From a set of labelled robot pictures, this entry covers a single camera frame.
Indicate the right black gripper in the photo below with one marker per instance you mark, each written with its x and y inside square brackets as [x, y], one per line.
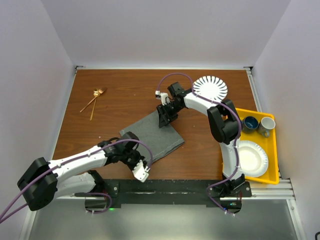
[165, 119]

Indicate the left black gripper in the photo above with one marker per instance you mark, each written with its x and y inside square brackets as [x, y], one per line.
[139, 158]

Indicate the grey cloth napkin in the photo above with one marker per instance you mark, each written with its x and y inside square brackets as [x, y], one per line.
[161, 141]

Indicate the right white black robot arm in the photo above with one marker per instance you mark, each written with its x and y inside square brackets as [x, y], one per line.
[224, 122]

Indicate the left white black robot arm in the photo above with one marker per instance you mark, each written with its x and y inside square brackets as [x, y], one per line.
[45, 181]

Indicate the striped blue white plate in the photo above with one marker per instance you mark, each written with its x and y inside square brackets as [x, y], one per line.
[211, 87]

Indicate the gold fork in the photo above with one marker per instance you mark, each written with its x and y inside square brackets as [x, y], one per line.
[102, 90]

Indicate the gold spoon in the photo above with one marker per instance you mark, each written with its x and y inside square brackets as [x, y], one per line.
[96, 93]

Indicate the dark blue mug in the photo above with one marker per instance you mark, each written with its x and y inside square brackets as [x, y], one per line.
[249, 124]

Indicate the white paper plate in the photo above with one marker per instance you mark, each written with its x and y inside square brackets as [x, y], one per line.
[253, 159]

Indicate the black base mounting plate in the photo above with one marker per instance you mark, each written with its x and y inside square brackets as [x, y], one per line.
[175, 192]

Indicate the white grey mug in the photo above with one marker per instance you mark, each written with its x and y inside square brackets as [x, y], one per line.
[265, 126]

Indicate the yellow plastic tray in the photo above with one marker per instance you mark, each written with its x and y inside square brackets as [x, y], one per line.
[267, 143]

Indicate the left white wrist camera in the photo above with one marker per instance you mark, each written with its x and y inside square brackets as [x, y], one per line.
[141, 172]

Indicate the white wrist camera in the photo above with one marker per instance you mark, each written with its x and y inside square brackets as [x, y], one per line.
[141, 172]
[163, 97]

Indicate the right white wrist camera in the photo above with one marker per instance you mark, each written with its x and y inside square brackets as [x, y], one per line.
[163, 97]

